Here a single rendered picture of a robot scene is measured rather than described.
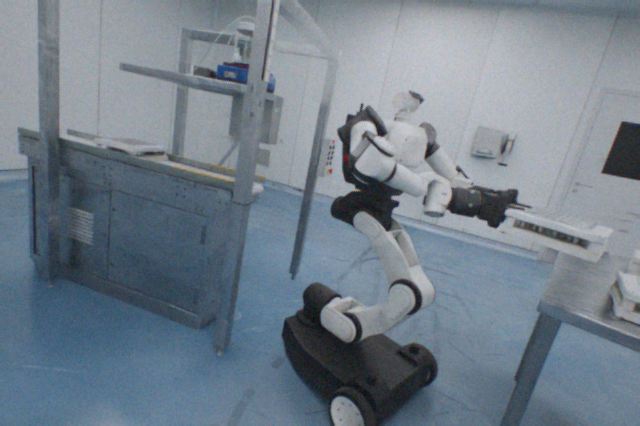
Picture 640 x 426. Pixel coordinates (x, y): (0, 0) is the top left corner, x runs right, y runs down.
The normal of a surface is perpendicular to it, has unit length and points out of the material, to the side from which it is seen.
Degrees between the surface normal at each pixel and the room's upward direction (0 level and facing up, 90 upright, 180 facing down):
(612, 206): 90
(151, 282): 90
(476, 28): 90
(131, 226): 90
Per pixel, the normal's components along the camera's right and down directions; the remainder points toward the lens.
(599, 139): -0.38, 0.17
